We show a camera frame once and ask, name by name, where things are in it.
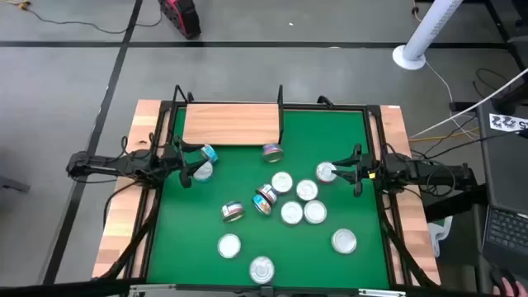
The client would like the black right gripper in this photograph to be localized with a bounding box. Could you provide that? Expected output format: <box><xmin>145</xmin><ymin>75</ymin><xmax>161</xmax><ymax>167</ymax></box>
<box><xmin>331</xmin><ymin>143</ymin><xmax>387</xmax><ymax>198</ymax></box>

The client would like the wooden shelf board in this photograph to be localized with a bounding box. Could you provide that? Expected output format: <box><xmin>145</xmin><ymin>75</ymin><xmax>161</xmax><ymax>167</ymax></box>
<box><xmin>181</xmin><ymin>102</ymin><xmax>282</xmax><ymax>147</ymax></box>

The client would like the person's hand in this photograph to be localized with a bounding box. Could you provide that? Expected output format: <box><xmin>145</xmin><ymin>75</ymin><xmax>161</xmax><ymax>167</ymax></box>
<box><xmin>489</xmin><ymin>267</ymin><xmax>528</xmax><ymax>297</ymax></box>

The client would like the black laptop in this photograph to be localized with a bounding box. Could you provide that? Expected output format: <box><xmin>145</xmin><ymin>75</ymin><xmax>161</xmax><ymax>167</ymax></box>
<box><xmin>480</xmin><ymin>204</ymin><xmax>528</xmax><ymax>269</ymax></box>

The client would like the yellow cable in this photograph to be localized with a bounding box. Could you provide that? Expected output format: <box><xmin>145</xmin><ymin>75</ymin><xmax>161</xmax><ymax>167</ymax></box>
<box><xmin>408</xmin><ymin>128</ymin><xmax>482</xmax><ymax>144</ymax></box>

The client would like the thin white cable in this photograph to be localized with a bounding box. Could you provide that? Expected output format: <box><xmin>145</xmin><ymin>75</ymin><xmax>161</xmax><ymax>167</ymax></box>
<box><xmin>423</xmin><ymin>60</ymin><xmax>479</xmax><ymax>141</ymax></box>

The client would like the red black equipment case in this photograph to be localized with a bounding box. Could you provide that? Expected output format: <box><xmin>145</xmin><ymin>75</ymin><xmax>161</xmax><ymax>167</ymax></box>
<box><xmin>158</xmin><ymin>0</ymin><xmax>202</xmax><ymax>40</ymax></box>

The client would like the printed white paper tag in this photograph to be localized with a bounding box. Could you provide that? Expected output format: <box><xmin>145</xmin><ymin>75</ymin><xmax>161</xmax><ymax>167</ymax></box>
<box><xmin>488</xmin><ymin>112</ymin><xmax>528</xmax><ymax>134</ymax></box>

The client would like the black clamp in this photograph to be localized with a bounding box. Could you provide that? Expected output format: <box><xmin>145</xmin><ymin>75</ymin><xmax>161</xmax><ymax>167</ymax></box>
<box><xmin>316</xmin><ymin>94</ymin><xmax>336</xmax><ymax>110</ymax></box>

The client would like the red tuna can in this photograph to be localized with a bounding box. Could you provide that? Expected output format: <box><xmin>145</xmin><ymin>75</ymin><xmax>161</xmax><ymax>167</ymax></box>
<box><xmin>315</xmin><ymin>161</ymin><xmax>338</xmax><ymax>184</ymax></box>
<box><xmin>295</xmin><ymin>178</ymin><xmax>319</xmax><ymax>202</ymax></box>
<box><xmin>220</xmin><ymin>200</ymin><xmax>246</xmax><ymax>224</ymax></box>

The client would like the white pole with round base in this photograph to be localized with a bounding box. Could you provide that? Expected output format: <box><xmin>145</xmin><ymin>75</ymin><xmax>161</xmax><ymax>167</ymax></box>
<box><xmin>391</xmin><ymin>0</ymin><xmax>465</xmax><ymax>71</ymax></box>

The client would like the black diagonal support strut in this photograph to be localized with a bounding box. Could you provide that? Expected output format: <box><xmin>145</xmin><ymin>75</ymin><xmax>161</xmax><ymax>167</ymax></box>
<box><xmin>98</xmin><ymin>193</ymin><xmax>163</xmax><ymax>282</ymax></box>
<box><xmin>379</xmin><ymin>205</ymin><xmax>442</xmax><ymax>290</ymax></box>

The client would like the green table mat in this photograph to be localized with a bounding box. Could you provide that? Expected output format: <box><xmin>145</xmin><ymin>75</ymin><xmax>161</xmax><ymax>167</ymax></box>
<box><xmin>146</xmin><ymin>107</ymin><xmax>391</xmax><ymax>290</ymax></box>

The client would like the black metal table frame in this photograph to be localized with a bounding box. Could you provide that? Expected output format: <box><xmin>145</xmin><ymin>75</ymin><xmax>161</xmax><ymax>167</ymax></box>
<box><xmin>123</xmin><ymin>97</ymin><xmax>413</xmax><ymax>290</ymax></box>

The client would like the black floor cable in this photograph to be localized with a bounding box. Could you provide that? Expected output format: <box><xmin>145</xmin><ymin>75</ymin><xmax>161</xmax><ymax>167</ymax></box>
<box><xmin>0</xmin><ymin>0</ymin><xmax>166</xmax><ymax>35</ymax></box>

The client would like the white plastic bag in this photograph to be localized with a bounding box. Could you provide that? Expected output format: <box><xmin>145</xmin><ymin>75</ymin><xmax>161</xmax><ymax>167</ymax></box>
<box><xmin>427</xmin><ymin>215</ymin><xmax>454</xmax><ymax>258</ymax></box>

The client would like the grey side desk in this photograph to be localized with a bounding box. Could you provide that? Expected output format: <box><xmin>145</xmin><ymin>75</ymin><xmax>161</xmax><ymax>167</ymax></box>
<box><xmin>476</xmin><ymin>98</ymin><xmax>528</xmax><ymax>290</ymax></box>

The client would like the black silver camera rail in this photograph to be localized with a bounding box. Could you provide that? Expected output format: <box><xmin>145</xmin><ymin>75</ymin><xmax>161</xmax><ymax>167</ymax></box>
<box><xmin>0</xmin><ymin>279</ymin><xmax>528</xmax><ymax>297</ymax></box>

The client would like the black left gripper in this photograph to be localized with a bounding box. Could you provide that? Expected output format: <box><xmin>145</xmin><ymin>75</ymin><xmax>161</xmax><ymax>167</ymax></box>
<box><xmin>156</xmin><ymin>138</ymin><xmax>212</xmax><ymax>190</ymax></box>

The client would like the grey chair base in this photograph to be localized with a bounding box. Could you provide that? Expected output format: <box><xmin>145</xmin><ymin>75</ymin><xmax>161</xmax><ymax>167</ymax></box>
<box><xmin>0</xmin><ymin>175</ymin><xmax>32</xmax><ymax>194</ymax></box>

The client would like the thick white cable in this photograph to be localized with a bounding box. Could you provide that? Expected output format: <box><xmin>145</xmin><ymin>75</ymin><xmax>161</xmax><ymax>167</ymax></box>
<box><xmin>409</xmin><ymin>67</ymin><xmax>528</xmax><ymax>140</ymax></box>

